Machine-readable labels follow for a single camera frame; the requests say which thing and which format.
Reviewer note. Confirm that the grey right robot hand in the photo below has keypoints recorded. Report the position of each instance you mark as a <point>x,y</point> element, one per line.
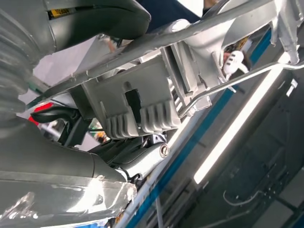
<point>47,188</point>

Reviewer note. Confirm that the red barrier tape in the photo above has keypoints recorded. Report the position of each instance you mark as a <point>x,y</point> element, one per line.
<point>44,107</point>

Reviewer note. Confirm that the long ceiling light strip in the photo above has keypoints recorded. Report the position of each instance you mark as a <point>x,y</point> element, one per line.
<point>237,126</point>

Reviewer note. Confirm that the person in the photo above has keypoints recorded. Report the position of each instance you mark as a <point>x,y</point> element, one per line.
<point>234,61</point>

